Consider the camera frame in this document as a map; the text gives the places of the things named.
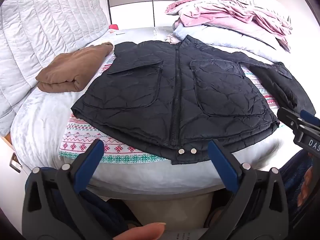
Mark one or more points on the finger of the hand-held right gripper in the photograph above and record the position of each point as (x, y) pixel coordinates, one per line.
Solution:
(287, 116)
(310, 117)

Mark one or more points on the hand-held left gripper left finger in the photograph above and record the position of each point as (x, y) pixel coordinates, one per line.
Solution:
(93, 155)

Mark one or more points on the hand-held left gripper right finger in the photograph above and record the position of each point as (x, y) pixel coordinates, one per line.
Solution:
(220, 160)

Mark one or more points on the black quilted jacket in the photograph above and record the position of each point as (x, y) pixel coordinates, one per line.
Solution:
(140, 92)

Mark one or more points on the person's right hand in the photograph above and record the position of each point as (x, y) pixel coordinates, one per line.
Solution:
(306, 177)

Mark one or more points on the person's left hand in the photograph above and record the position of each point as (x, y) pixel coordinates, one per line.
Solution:
(142, 232)

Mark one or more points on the patterned printed blanket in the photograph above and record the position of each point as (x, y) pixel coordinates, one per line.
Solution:
(82, 142)

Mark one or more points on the person's dark blue clothing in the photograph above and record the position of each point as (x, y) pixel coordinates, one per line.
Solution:
(291, 180)

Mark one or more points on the white bed sheet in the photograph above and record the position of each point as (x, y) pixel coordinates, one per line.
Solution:
(45, 120)

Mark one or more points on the beige bed base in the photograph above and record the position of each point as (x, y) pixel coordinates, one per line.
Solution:
(170, 210)

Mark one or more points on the white printed booklet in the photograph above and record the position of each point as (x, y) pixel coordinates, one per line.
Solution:
(185, 235)

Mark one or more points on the brown folded garment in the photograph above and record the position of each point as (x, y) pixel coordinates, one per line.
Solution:
(67, 67)

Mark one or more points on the pink crumpled cloth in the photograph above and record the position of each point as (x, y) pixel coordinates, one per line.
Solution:
(225, 12)

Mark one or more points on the small red object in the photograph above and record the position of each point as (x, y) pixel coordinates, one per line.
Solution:
(113, 27)

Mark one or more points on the grey quilted headboard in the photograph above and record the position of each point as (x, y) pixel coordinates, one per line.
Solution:
(42, 35)

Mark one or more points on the light blue fleece blanket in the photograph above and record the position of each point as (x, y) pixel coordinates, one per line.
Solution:
(182, 33)

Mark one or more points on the white wardrobe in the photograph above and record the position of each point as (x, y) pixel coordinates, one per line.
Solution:
(135, 2)

